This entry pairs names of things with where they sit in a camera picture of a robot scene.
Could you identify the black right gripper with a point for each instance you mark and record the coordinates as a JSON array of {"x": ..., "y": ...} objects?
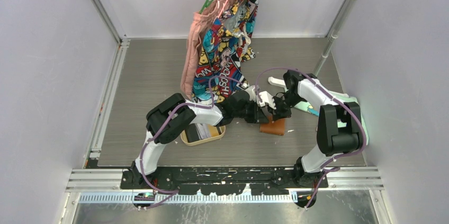
[{"x": 278, "y": 114}]

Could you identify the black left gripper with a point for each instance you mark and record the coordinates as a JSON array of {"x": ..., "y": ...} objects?
[{"x": 258, "y": 116}]

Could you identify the brown leather card holder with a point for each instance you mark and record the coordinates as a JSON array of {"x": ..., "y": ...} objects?
[{"x": 273, "y": 127}]

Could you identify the beige oval card tray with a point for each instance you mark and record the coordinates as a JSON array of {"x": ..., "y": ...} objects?
[{"x": 183, "y": 138}]

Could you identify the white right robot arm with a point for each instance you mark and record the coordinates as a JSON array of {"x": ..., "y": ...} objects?
[{"x": 339, "y": 131}]

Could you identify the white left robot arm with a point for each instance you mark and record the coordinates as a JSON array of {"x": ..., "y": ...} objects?
[{"x": 174, "y": 115}]

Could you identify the stack of dark cards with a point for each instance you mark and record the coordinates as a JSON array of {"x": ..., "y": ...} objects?
[{"x": 197, "y": 132}]

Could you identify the mint green cartoon cloth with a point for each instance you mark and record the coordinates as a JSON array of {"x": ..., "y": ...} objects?
[{"x": 341, "y": 97}]

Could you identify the colourful comic print shorts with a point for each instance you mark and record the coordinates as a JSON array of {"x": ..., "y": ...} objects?
[{"x": 226, "y": 44}]

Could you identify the pink hanging garment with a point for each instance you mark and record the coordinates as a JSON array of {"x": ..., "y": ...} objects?
[{"x": 201, "y": 23}]

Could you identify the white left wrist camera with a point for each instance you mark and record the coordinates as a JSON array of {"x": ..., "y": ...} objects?
[{"x": 252, "y": 91}]

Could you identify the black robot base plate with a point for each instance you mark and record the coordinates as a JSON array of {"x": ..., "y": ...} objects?
[{"x": 223, "y": 180}]

